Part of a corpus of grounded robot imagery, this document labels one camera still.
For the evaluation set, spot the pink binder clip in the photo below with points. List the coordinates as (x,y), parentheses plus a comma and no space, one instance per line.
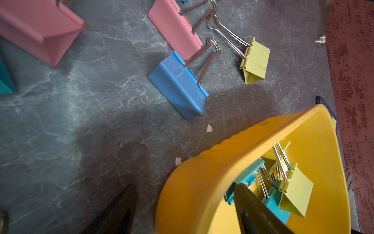
(171,22)
(45,29)

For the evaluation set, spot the teal binder clip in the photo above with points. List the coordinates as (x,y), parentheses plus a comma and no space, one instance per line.
(272,199)
(246,177)
(7,85)

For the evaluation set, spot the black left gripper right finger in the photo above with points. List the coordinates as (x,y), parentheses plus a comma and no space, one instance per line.
(253,216)

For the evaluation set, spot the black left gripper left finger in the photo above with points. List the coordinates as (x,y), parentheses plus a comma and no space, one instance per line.
(118,216)

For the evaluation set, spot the blue binder clip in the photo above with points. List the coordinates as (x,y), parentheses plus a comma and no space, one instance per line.
(179,85)

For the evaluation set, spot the yellow plastic storage box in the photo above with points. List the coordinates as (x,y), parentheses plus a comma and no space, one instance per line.
(192,200)

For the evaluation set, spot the yellow binder clip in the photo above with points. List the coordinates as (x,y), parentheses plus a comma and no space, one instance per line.
(254,59)
(295,186)
(269,156)

